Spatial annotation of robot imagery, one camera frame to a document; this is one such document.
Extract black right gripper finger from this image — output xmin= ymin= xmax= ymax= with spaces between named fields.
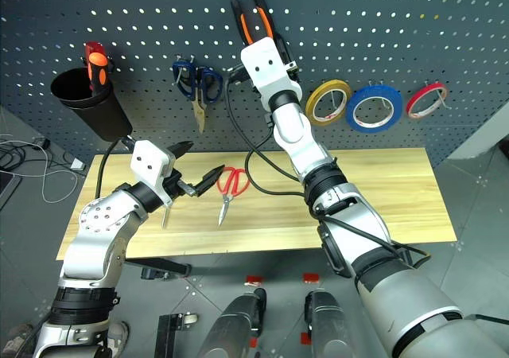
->
xmin=274 ymin=34 xmax=291 ymax=64

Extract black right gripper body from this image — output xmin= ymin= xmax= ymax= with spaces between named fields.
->
xmin=228 ymin=59 xmax=302 ymax=85

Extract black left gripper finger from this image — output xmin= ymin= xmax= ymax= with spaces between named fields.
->
xmin=195 ymin=165 xmax=226 ymax=197
xmin=165 ymin=140 xmax=195 ymax=160

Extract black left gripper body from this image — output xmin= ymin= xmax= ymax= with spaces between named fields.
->
xmin=161 ymin=169 xmax=200 ymax=207

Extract orange and black pliers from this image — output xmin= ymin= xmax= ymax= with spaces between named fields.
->
xmin=229 ymin=0 xmax=279 ymax=47

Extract yellow tape roll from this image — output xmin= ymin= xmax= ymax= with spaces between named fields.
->
xmin=305 ymin=80 xmax=353 ymax=127

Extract blue tape roll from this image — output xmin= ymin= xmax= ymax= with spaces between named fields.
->
xmin=345 ymin=84 xmax=403 ymax=134

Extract dark grey perforated pegboard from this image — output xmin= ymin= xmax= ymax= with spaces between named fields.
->
xmin=0 ymin=0 xmax=509 ymax=169

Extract metal pegboard hook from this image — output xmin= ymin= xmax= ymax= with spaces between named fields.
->
xmin=424 ymin=80 xmax=451 ymax=111
xmin=368 ymin=80 xmax=395 ymax=115

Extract red tape roll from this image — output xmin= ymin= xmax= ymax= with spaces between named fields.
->
xmin=405 ymin=80 xmax=450 ymax=122

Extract black clamp under table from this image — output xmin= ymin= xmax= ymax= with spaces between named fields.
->
xmin=124 ymin=255 xmax=192 ymax=282

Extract black cup holder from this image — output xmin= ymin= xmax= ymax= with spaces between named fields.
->
xmin=50 ymin=66 xmax=134 ymax=142

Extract orange and black screwdriver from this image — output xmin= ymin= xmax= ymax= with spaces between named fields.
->
xmin=87 ymin=51 xmax=110 ymax=97

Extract dark grey rounded shape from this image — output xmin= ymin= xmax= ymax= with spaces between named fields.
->
xmin=303 ymin=289 xmax=359 ymax=358
xmin=196 ymin=286 xmax=269 ymax=358

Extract grey shoe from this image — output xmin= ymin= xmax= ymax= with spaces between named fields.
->
xmin=0 ymin=323 xmax=35 ymax=353

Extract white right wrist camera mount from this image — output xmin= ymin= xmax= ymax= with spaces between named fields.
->
xmin=239 ymin=36 xmax=303 ymax=103

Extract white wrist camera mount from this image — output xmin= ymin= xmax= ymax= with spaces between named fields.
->
xmin=130 ymin=138 xmax=177 ymax=208
xmin=239 ymin=36 xmax=303 ymax=103

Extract red handled scissors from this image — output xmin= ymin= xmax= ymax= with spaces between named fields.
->
xmin=216 ymin=165 xmax=252 ymax=228

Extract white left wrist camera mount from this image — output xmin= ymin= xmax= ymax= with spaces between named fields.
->
xmin=130 ymin=138 xmax=177 ymax=208

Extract blue handled scissors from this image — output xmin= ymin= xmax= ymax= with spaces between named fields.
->
xmin=171 ymin=56 xmax=223 ymax=134

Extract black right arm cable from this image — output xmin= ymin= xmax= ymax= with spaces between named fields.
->
xmin=224 ymin=77 xmax=433 ymax=270

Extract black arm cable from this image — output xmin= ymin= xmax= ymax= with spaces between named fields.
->
xmin=224 ymin=77 xmax=433 ymax=270
xmin=95 ymin=136 xmax=134 ymax=200

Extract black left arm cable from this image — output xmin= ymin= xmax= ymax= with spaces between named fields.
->
xmin=95 ymin=136 xmax=134 ymax=200

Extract white floor cable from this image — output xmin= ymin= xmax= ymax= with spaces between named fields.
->
xmin=0 ymin=134 xmax=87 ymax=204

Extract black metal frame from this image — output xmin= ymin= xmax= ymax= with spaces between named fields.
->
xmin=156 ymin=311 xmax=200 ymax=358

